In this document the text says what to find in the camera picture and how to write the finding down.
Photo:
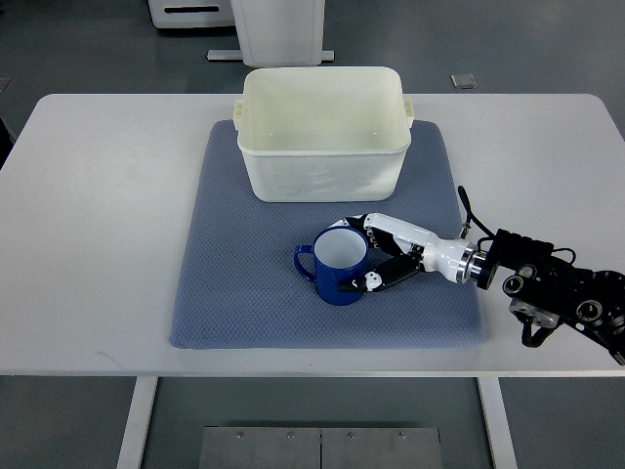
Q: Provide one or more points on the white cabinet with base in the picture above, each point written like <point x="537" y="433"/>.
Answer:
<point x="277" y="33"/>

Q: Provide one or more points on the blue mug white inside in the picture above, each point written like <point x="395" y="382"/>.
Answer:
<point x="337" y="268"/>

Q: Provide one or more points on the right white table leg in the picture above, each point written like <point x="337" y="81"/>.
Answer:
<point x="496" y="424"/>

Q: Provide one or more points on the grey metal floor plate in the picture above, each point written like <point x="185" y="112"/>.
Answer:
<point x="314" y="447"/>

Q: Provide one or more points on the cream plastic storage box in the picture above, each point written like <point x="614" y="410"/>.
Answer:
<point x="323" y="134"/>

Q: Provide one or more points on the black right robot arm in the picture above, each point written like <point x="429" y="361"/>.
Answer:
<point x="546" y="291"/>

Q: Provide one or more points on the blue textured table mat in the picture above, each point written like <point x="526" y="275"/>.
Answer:
<point x="252" y="270"/>

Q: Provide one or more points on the white table leg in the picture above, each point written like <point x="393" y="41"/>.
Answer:
<point x="496" y="424"/>
<point x="134" y="438"/>

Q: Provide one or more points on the left white table leg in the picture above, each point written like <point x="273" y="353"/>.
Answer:
<point x="134" y="438"/>

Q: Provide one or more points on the dark object at left edge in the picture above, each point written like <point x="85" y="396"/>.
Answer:
<point x="7" y="141"/>

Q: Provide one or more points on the white appliance with dark slot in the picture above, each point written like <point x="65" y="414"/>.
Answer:
<point x="171" y="14"/>

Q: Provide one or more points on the small grey floor socket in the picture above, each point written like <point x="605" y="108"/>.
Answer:
<point x="463" y="81"/>

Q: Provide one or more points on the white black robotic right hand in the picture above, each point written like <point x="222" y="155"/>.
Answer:
<point x="412" y="250"/>

